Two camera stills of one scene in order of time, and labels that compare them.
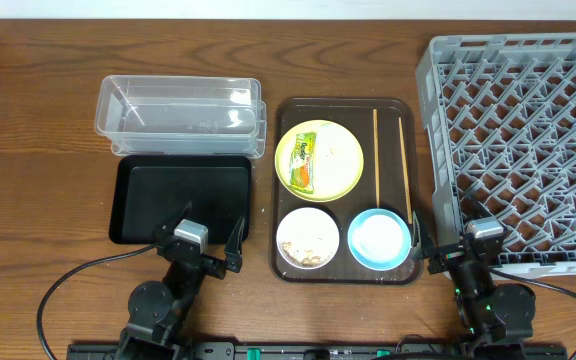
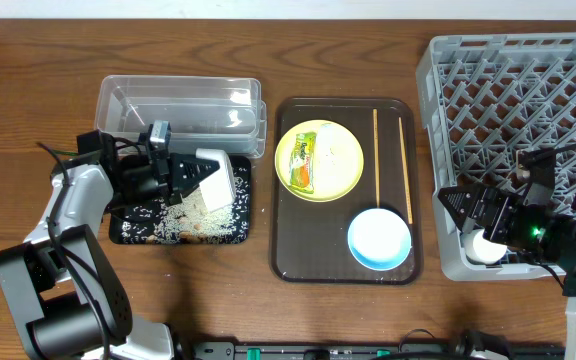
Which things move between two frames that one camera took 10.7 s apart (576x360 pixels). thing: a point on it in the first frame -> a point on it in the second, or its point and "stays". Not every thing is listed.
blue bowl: [379, 239] stays
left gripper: [207, 260] -> [166, 176]
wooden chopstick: [375, 113] stays
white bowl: [307, 237] -> [218, 187]
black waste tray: [149, 190] stays
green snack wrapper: [301, 168] stays
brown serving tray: [344, 191] stays
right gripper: [452, 251] -> [488, 215]
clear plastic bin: [177, 116] stays
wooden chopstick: [407, 175] stays
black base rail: [316, 351] stays
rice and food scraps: [308, 260] -> [189, 222]
